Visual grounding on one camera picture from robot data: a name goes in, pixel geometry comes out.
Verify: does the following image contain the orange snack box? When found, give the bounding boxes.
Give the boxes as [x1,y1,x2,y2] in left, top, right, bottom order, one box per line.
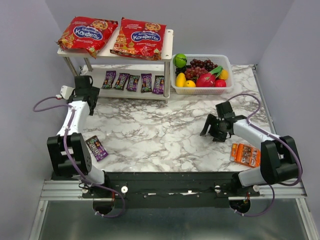
[230,143,261,168]

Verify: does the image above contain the dark purple toy grapes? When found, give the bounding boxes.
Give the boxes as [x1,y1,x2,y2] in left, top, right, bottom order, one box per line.
[188,58,218,72]

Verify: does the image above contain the green toy ball fruit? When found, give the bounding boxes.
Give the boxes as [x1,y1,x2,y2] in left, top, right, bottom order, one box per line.
[173,53,187,68]

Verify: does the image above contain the orange yellow toy fruit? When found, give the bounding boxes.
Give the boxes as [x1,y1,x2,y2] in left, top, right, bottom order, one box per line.
[218,69,229,80]

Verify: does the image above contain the yellow toy lemon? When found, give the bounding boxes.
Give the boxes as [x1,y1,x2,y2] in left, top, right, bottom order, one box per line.
[183,80,196,88]

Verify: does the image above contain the aluminium frame rail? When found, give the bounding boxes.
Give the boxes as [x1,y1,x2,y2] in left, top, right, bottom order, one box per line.
[40,180,307,201]

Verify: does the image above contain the red candy bag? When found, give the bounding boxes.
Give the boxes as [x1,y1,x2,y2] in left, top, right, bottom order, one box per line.
[56,16,118,58]
[110,17,167,61]

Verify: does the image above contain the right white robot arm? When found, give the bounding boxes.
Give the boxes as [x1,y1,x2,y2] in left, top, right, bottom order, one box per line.
[200,101,303,189]

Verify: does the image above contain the purple M&M pack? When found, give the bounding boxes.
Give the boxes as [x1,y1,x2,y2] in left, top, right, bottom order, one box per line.
[101,70,117,89]
[152,75,165,95]
[126,75,140,92]
[113,73,130,91]
[85,135,109,162]
[141,73,152,93]

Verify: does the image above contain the white two-tier shelf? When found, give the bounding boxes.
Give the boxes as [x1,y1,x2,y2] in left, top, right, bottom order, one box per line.
[57,28,174,103]

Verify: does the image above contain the pink toy dragon fruit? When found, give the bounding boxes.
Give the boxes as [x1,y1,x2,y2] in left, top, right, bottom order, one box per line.
[195,65,223,88]

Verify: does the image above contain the red toy grapes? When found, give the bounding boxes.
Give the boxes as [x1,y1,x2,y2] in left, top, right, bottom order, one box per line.
[184,66,208,80]

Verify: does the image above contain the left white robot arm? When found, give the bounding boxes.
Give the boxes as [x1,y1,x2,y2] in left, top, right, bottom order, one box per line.
[47,75,105,185]

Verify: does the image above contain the red toy apple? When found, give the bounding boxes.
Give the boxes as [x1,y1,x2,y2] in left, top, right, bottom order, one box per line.
[214,79,227,88]

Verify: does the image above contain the yellow toy mango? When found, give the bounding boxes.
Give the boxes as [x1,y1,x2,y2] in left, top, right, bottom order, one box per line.
[175,72,187,88]

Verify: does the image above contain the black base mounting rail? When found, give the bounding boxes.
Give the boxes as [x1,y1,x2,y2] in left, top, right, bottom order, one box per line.
[51,171,261,210]

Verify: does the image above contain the white plastic fruit basket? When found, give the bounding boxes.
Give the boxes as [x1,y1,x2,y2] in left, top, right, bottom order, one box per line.
[171,54,235,95]

